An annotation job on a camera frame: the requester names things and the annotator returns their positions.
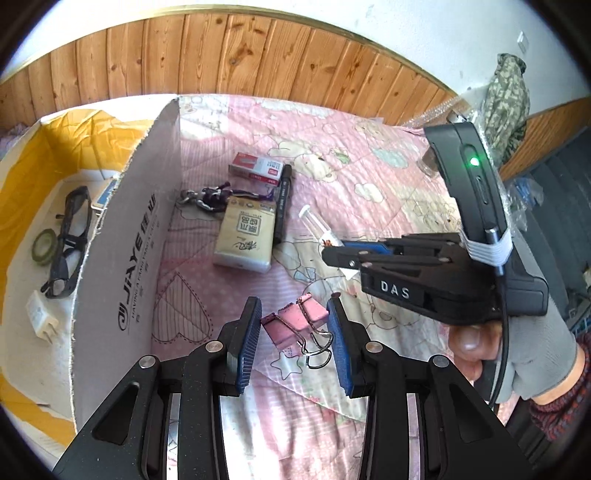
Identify white charger plug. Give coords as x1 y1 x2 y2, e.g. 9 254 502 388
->
25 290 61 346

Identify clear plastic syringe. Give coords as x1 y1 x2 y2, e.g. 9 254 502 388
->
298 204 345 247

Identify green tape roll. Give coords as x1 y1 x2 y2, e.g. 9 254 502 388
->
31 229 58 265

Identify black glasses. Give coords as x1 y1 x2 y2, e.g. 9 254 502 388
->
41 186 92 298

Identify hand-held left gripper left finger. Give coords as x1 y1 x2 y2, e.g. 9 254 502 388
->
52 296 263 480

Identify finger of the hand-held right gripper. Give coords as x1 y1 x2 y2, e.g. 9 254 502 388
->
342 233 462 254
322 240 468 278

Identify camouflage cloth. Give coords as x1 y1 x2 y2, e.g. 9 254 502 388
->
480 53 529 162

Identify black marker pen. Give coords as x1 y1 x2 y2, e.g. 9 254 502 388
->
272 164 293 244

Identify red and grey staple box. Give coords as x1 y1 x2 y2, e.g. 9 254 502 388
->
229 152 284 186

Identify clear plastic bag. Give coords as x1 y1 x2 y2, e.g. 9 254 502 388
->
406 88 485 132

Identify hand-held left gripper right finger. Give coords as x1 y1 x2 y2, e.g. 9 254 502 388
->
326 295 539 480

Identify person's right forearm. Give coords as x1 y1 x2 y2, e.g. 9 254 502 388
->
505 344 591 472

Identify pink printed quilt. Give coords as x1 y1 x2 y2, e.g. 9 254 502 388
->
152 95 522 480

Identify beige tissue pack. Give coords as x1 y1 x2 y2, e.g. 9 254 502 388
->
212 194 278 271

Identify white cardboard box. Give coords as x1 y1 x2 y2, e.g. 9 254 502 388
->
0 96 182 444

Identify pink binder clip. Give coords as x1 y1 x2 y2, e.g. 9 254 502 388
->
260 310 333 370
295 296 332 344

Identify purple action figure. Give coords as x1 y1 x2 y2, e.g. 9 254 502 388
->
175 182 232 212

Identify person's right hand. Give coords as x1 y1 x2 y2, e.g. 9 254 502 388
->
449 272 583 409

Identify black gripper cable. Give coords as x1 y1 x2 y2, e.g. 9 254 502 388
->
487 226 512 407

